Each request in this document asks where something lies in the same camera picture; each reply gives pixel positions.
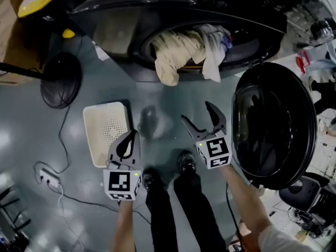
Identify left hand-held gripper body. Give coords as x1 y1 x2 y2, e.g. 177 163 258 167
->
102 151 143 202

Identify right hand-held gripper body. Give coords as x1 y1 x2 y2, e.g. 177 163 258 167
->
195 127 233 170

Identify cream plastic laundry basket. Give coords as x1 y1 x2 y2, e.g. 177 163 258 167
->
82 101 131 168

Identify white grey clothes garment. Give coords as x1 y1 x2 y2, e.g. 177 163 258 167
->
195 24 229 83

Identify blue purple clothes garment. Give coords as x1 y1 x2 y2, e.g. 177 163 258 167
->
220 33 234 55

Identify beige clothes garment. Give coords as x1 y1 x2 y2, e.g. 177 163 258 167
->
151 30 207 87

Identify person's right forearm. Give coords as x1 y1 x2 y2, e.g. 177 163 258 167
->
219 163 272 237

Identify person's left forearm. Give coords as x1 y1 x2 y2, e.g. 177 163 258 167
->
111 198 135 252

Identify black round washing machine door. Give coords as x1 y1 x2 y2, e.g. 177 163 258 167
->
231 61 318 190

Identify black front-load washing machine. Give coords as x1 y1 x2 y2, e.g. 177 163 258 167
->
67 0 289 83

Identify person's left black shoe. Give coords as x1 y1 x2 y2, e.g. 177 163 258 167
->
141 168 159 193

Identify person's black shoe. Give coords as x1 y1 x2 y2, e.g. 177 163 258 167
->
141 168 159 193
177 151 197 175

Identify person's right black shoe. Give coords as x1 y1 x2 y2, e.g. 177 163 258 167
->
177 151 197 175

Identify person's left leg black trousers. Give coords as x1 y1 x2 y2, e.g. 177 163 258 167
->
145 185 180 252

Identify person's leg black trousers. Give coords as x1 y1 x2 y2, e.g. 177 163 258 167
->
145 185 180 252
173 172 227 252

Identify person's right leg black trousers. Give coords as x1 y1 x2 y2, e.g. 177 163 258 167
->
173 172 227 252

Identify white power strip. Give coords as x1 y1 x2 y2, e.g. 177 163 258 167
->
38 167 62 189

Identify black round stand base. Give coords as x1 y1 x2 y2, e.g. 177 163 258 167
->
40 51 83 110

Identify white paper sheet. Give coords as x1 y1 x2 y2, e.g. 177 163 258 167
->
91 40 111 62

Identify black office chair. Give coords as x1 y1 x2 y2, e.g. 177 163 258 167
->
278 175 336 227

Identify red stool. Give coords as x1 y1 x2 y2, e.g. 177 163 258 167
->
295 50 313 75

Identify person's white sleeve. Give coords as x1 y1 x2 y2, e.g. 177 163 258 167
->
258 224 328 252

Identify black stand pole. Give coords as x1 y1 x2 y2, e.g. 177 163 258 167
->
0 61 57 82

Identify brown cardboard box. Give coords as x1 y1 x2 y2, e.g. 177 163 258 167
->
0 0 55 87

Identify long black floor cable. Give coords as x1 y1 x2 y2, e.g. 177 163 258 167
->
48 184 152 225

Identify thin black floor cable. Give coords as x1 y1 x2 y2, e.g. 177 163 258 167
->
33 35 84 185

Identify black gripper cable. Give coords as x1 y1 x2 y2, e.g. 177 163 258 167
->
225 181 244 248

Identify white floor cable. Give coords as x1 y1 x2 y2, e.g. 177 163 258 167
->
57 184 86 252

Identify black metal frame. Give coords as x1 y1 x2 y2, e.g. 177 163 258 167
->
0 186 32 252

